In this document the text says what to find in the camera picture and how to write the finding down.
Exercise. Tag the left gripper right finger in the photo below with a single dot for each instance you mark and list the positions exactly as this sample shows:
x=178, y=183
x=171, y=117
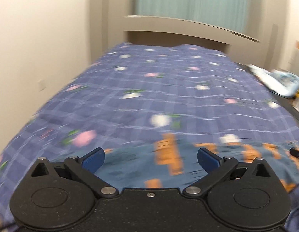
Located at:
x=218, y=169

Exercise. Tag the blue orange patterned pants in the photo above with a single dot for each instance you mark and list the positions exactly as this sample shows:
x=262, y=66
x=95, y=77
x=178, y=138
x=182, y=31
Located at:
x=173, y=163

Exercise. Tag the teal curtain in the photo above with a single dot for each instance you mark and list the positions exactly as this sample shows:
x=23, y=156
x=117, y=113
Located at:
x=228, y=14

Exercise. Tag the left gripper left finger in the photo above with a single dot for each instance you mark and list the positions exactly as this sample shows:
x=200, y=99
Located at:
x=82, y=170

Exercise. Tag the beige window bench shelf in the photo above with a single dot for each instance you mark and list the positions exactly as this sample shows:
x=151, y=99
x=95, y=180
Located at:
x=112, y=22

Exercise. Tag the purple plaid floral bedspread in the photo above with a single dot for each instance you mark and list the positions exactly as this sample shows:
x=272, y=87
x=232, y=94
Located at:
x=134, y=95

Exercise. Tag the light blue white blanket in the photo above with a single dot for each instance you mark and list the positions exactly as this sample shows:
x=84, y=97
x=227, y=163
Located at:
x=283, y=83

